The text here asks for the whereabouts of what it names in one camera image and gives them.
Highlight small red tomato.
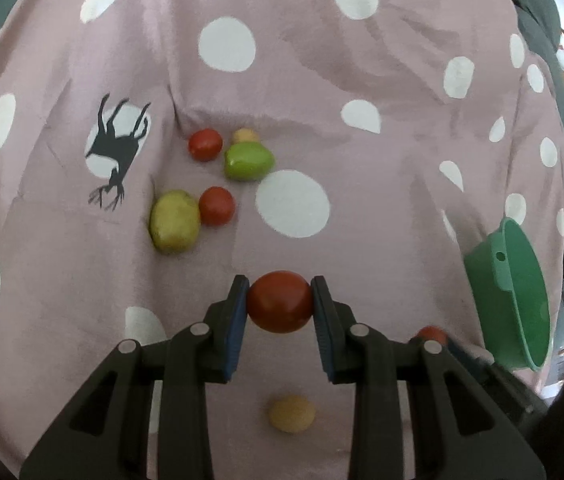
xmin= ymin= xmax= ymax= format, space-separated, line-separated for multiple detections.
xmin=416 ymin=325 xmax=448 ymax=346
xmin=198 ymin=186 xmax=237 ymax=226
xmin=188 ymin=128 xmax=223 ymax=162

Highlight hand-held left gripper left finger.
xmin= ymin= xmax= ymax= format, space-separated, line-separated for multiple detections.
xmin=19 ymin=275 xmax=250 ymax=480

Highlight large red tomato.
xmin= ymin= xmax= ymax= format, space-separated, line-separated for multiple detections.
xmin=247 ymin=270 xmax=314 ymax=334

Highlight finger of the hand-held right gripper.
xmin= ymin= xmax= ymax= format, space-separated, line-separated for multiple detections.
xmin=444 ymin=335 xmax=495 ymax=370

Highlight yellow-green pear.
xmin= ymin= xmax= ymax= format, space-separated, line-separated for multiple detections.
xmin=149 ymin=189 xmax=201 ymax=255

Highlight pink polka dot blanket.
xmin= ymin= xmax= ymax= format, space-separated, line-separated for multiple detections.
xmin=0 ymin=0 xmax=564 ymax=480

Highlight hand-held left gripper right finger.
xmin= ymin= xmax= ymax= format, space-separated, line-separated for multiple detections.
xmin=311 ymin=276 xmax=545 ymax=480

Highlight green plastic bowl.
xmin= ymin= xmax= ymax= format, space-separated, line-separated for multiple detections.
xmin=464 ymin=217 xmax=551 ymax=372

